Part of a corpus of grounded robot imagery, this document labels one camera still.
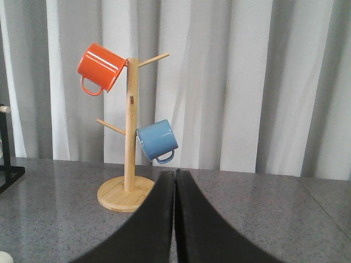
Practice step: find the white HOME cup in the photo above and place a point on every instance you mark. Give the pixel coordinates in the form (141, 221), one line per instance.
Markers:
(5, 257)

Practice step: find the blue enamel mug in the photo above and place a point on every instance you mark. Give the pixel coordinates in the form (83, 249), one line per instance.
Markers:
(158, 141)

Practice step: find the grey white curtain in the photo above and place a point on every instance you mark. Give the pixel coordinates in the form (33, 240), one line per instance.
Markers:
(253, 86)

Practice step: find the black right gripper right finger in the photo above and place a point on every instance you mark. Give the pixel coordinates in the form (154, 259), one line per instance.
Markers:
(202, 235)

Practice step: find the wooden mug tree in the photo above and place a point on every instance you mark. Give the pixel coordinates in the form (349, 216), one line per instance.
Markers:
(126, 193)

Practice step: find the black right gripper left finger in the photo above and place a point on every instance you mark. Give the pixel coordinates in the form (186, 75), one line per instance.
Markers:
(146, 235)

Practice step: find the orange enamel mug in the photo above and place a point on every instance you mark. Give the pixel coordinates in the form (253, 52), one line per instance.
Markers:
(101, 66)

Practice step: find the black rack with wooden bar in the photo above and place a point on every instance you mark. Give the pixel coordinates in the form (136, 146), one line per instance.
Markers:
(11, 173)

